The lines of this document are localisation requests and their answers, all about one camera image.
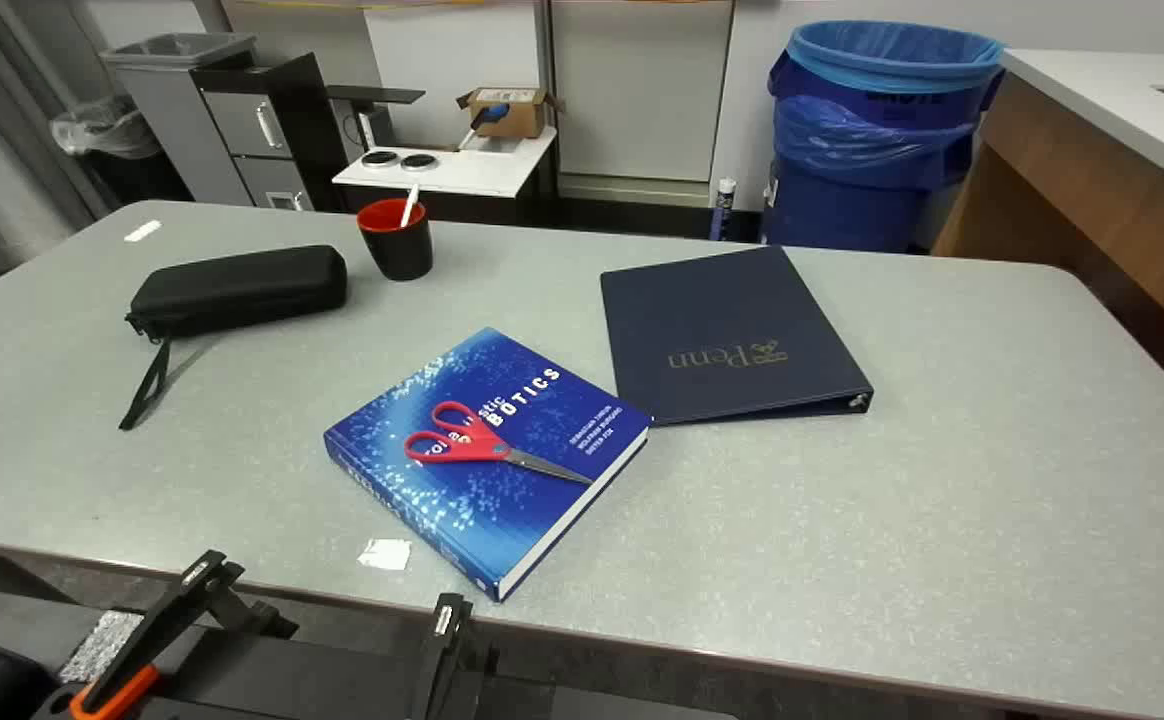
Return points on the white pen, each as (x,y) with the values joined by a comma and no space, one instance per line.
(404,208)

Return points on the black mug red inside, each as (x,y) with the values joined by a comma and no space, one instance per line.
(403,258)

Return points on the blue robotics book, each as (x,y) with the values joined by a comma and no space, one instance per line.
(545,386)

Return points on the white side table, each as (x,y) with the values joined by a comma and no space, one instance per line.
(472,170)

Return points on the cardboard box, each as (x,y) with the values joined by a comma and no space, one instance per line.
(509,118)

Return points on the white square tape piece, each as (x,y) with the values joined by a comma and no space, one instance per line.
(387,559)

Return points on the blue trash bin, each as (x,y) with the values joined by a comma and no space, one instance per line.
(872,147)

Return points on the grey drawer cabinet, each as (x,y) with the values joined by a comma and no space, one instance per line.
(194,123)

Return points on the white tape strip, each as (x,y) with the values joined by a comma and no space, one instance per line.
(140,231)

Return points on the trash can with clear bag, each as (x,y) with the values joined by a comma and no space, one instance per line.
(107,133)

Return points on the wooden counter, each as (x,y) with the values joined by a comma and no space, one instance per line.
(1114,185)

